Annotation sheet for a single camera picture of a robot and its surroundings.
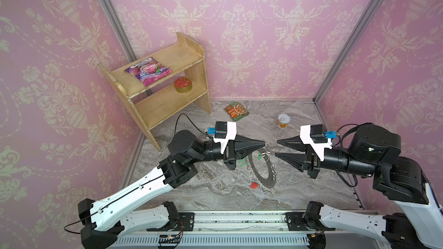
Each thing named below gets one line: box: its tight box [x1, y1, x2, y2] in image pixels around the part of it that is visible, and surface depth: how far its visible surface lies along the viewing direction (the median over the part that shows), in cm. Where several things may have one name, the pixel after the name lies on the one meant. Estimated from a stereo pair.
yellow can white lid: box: [277, 112, 291, 124], surface depth 105 cm
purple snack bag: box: [124, 56, 172, 88], surface depth 71 cm
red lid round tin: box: [174, 76, 193, 94], surface depth 97 cm
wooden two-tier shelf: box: [96, 32, 212, 152], surface depth 83 cm
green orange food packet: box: [223, 102, 250, 122], surface depth 115 cm
